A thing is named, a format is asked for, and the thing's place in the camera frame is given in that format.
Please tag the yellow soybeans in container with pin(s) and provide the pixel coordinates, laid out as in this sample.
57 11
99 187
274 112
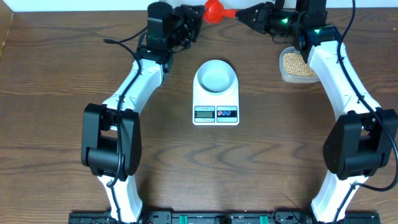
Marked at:
294 65

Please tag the clear plastic container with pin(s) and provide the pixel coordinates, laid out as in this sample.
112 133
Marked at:
290 78

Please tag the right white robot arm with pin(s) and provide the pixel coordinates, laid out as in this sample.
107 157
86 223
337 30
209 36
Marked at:
362 139

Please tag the red plastic measuring scoop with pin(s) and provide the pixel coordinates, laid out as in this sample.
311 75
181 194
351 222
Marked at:
215 12

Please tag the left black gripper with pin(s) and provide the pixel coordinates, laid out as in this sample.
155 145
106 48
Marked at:
191 27

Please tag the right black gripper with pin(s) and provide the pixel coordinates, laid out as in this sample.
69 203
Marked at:
263 12

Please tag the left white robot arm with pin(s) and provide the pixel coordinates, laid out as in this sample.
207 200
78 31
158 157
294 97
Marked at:
111 143

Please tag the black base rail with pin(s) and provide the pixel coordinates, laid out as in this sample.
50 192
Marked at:
167 217

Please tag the grey round bowl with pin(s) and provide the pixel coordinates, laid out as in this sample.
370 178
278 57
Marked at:
216 76

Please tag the white digital kitchen scale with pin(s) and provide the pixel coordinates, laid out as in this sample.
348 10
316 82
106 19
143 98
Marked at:
212 109

